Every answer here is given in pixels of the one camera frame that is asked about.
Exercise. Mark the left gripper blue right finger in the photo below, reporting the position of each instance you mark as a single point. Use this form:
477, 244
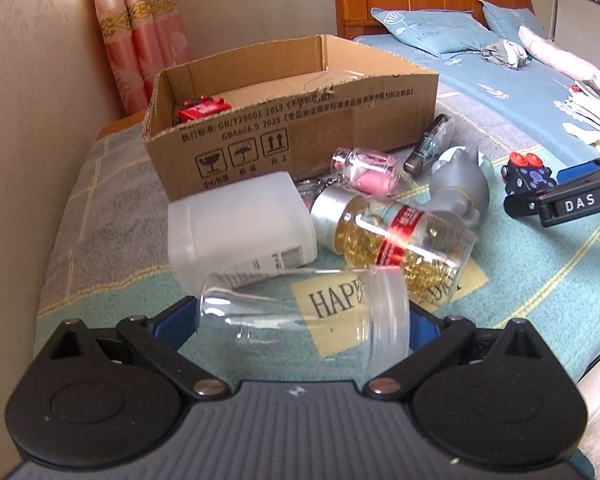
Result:
436, 344

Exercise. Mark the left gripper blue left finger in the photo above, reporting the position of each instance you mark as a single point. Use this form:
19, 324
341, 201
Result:
155, 342

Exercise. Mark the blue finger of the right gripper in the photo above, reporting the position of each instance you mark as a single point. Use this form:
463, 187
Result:
528, 204
575, 172

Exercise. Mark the black cube toy red buttons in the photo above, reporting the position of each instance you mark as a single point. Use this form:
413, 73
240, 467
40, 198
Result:
524, 173

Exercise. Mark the grey cat figurine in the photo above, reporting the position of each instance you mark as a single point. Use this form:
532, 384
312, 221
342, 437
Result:
458, 189

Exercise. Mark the clear round plastic jar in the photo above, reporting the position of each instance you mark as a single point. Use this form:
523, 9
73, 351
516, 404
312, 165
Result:
304, 323

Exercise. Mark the gold capsule jar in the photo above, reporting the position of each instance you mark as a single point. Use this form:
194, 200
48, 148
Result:
431, 250

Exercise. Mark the correction tape dispenser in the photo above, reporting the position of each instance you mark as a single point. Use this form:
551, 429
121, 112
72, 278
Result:
434, 141

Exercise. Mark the pink bottle keychain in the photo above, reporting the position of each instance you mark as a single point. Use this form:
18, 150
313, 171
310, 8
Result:
367, 171

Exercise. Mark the white plastic bottle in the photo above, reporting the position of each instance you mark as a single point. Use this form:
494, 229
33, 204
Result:
250, 228

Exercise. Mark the red toy car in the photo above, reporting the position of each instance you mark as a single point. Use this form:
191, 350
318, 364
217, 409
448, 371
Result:
201, 107

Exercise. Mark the clear square plastic container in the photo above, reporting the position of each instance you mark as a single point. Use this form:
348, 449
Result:
329, 78

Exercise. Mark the checked blanket mat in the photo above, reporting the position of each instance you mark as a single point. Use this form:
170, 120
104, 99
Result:
109, 260

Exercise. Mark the pink blanket roll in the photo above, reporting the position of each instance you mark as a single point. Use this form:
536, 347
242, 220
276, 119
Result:
564, 61

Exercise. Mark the crumpled grey cloth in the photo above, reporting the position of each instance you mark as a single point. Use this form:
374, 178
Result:
506, 53

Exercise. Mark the blue pillow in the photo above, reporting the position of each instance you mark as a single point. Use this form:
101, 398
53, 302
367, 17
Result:
505, 22
438, 32

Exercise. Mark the brown cardboard box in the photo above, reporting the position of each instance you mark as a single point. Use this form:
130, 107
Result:
275, 125

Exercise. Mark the pink curtain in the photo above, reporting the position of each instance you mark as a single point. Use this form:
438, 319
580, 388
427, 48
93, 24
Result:
141, 38

